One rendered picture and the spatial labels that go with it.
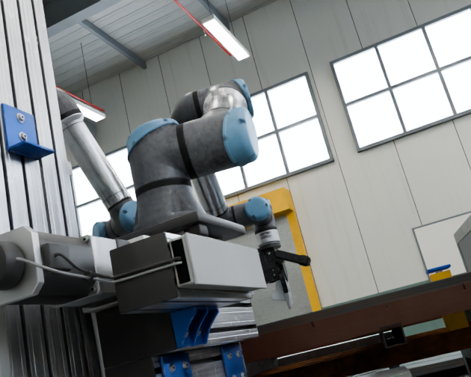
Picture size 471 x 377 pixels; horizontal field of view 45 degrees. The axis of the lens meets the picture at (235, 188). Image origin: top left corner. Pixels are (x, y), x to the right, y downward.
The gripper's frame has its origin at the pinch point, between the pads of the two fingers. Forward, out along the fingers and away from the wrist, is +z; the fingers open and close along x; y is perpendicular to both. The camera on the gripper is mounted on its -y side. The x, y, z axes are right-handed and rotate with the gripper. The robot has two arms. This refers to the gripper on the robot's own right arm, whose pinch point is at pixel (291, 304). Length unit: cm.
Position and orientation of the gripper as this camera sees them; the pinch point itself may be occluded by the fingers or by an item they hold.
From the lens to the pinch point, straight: 184.4
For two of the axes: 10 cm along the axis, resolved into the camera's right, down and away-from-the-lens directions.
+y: -9.5, 2.8, 1.6
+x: -2.3, -2.3, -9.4
